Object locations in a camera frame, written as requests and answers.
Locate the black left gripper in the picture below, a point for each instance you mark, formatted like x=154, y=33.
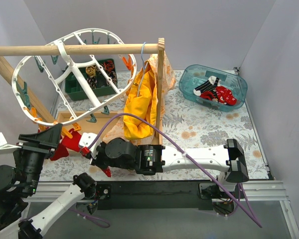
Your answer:
x=35, y=146

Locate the red christmas sock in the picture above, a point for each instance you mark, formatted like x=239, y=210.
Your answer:
x=225, y=96
x=69, y=141
x=210, y=95

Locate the white clip sock hanger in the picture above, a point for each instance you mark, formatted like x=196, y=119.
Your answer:
x=87, y=36

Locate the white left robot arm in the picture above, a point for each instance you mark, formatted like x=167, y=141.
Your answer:
x=21, y=181

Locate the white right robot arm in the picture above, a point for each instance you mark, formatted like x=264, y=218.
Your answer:
x=228, y=159

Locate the white orange patterned cloth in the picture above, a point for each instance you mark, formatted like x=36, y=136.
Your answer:
x=168, y=83

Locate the yellow garment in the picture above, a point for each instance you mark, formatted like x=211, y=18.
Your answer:
x=142, y=102

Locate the wooden clothes rack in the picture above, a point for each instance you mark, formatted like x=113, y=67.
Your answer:
x=89, y=48

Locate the teal transparent plastic bin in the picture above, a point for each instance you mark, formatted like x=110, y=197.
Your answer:
x=195, y=75

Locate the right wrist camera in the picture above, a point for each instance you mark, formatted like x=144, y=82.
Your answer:
x=88, y=144

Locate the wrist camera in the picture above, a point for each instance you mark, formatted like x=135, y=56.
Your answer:
x=5, y=147
x=88, y=144

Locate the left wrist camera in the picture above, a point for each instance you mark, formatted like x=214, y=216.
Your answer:
x=5, y=147

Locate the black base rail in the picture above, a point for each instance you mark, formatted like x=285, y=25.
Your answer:
x=198, y=194

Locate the blue wire hanger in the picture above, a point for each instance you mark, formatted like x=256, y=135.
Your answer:
x=144, y=65

